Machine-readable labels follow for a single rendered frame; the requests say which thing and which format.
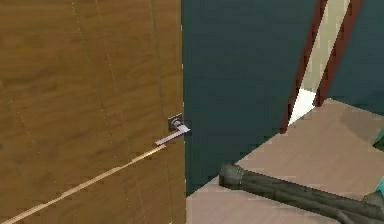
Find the brown wooden room door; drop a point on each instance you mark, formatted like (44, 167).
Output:
(83, 100)

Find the dark grey-green cylindrical object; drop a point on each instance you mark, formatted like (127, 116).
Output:
(293, 191)

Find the green object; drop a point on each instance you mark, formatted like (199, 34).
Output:
(380, 144)

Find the red-brown door frame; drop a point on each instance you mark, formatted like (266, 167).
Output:
(305, 63)

